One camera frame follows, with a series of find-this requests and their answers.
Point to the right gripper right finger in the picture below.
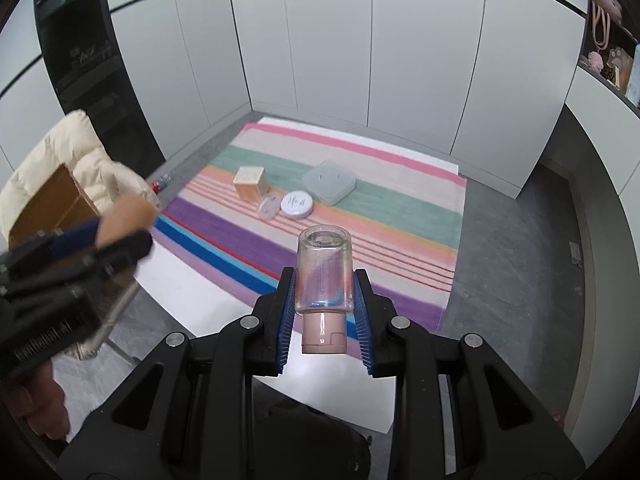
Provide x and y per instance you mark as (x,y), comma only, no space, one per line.
(372,314)

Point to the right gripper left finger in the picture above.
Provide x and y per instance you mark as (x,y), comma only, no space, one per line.
(276,313)

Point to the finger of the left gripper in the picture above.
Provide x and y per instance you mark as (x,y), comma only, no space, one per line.
(120,256)
(74,240)

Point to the beige round sponge puff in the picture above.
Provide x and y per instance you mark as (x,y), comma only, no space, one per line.
(129,214)

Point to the clear bottle pink cap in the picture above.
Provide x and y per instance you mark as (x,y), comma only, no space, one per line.
(324,288)

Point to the small clear round case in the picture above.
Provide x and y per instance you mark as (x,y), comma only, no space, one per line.
(269,207)

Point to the white round compact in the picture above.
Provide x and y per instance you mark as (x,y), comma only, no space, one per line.
(297,205)

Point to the person's left hand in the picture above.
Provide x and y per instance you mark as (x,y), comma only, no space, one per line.
(40,401)

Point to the brown cardboard box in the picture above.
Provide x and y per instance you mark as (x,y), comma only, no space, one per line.
(59,202)

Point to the red bottle on floor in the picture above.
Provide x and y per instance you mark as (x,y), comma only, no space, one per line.
(160,183)

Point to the cream padded armchair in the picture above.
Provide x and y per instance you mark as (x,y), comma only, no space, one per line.
(72,144)

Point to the striped colourful blanket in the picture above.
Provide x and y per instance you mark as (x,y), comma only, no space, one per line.
(404,215)

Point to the small wooden cube box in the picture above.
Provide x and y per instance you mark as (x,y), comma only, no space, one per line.
(251,183)

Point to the translucent square plastic box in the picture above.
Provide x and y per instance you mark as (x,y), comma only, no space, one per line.
(328,183)

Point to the black glass cabinet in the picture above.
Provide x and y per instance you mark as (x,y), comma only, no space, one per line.
(87,73)

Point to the pink plush toy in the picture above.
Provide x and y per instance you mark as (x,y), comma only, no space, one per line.
(604,13)

